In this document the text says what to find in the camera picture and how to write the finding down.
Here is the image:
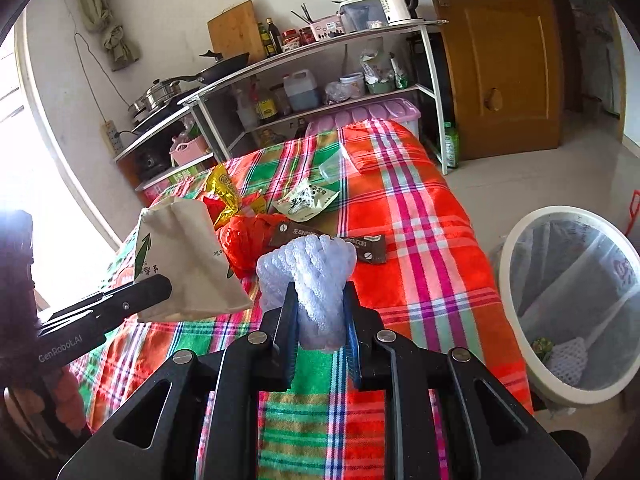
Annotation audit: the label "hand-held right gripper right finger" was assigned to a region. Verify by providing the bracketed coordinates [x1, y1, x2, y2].
[342, 281, 583, 480]

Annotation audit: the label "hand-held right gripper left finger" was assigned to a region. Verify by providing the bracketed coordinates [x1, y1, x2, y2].
[57, 282, 301, 480]

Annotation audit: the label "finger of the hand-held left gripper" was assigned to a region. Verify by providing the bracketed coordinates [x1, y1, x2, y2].
[36, 276, 173, 336]

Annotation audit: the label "white paper bag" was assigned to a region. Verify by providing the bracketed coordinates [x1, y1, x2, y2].
[134, 196, 253, 322]

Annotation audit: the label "white foam fruit net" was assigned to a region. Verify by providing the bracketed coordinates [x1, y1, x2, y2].
[256, 234, 358, 352]
[547, 337, 590, 386]

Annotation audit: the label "brown snack wrapper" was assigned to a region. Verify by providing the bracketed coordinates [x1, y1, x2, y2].
[267, 222, 328, 250]
[340, 233, 389, 265]

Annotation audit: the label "red plastic bag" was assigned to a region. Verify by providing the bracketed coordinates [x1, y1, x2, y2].
[215, 212, 288, 281]

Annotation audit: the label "small yellow red packet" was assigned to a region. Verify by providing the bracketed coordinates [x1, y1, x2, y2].
[207, 192, 268, 229]

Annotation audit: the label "white green snack packet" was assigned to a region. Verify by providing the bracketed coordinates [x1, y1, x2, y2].
[272, 178, 341, 222]

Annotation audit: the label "white round bin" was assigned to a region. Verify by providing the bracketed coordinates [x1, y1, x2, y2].
[499, 206, 640, 407]

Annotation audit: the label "clear bin liner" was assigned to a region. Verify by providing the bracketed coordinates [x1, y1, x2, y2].
[515, 212, 640, 391]

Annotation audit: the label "person's left hand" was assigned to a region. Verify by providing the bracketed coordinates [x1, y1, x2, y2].
[47, 367, 93, 436]

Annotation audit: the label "printed carton box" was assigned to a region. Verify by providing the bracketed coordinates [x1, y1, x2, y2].
[135, 152, 221, 198]

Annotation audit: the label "black gas burner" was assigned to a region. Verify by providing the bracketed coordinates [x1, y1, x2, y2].
[137, 150, 163, 176]

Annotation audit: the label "pink plastic basket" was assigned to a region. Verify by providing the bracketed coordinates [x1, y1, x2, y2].
[170, 135, 210, 166]

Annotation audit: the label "white power strip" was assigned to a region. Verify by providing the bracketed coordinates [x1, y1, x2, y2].
[101, 119, 123, 156]

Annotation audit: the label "low white shelf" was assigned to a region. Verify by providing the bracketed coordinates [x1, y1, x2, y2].
[112, 105, 221, 196]

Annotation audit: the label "black induction cooker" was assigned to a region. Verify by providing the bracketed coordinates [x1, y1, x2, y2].
[131, 102, 188, 128]

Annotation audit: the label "clear plastic cup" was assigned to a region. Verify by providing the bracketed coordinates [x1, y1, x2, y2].
[317, 156, 348, 184]

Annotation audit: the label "stainless steamer pot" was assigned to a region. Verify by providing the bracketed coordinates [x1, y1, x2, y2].
[127, 78, 198, 113]

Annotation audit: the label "white plastic bottle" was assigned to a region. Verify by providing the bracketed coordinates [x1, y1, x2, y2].
[235, 87, 258, 131]

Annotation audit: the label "yellow label bottle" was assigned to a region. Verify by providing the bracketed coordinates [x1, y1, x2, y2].
[252, 77, 278, 122]

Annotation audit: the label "green drink bottle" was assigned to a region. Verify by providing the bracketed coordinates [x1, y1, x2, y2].
[442, 122, 460, 169]

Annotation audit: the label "storage box with pink lid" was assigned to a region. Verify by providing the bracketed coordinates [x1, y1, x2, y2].
[305, 98, 420, 138]

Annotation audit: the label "black frying pan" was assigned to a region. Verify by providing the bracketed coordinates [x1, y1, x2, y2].
[172, 51, 251, 86]

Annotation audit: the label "dark liquid plastic jug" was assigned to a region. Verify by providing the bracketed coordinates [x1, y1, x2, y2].
[282, 71, 321, 112]

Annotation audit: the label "beige hanging cloth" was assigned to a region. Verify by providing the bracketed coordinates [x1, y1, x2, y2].
[80, 0, 141, 72]

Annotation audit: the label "clear plastic bag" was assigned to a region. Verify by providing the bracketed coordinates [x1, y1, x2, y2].
[322, 81, 351, 106]

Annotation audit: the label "white round tub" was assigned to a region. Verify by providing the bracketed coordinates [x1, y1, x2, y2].
[340, 72, 366, 98]

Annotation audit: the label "wooden cutting board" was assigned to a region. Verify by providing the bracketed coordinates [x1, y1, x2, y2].
[207, 1, 266, 66]

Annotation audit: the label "opened food bags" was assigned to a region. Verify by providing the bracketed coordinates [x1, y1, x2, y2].
[360, 50, 411, 93]

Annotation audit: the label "white metal shelf rack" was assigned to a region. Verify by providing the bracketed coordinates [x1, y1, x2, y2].
[180, 19, 449, 176]

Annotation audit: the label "dark sauce bottle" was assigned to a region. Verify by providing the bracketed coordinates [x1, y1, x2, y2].
[266, 18, 283, 55]

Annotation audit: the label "red plastic hook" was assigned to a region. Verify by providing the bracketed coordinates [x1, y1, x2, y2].
[625, 190, 640, 233]

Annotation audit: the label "pink utensil holder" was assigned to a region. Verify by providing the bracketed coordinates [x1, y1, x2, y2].
[310, 16, 346, 41]

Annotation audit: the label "wooden door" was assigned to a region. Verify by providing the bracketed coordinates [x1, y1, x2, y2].
[419, 0, 563, 161]

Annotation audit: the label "grey lidded container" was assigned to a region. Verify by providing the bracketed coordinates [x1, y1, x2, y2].
[339, 0, 388, 33]

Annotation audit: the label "black power cable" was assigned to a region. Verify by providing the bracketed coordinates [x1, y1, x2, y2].
[75, 33, 136, 126]

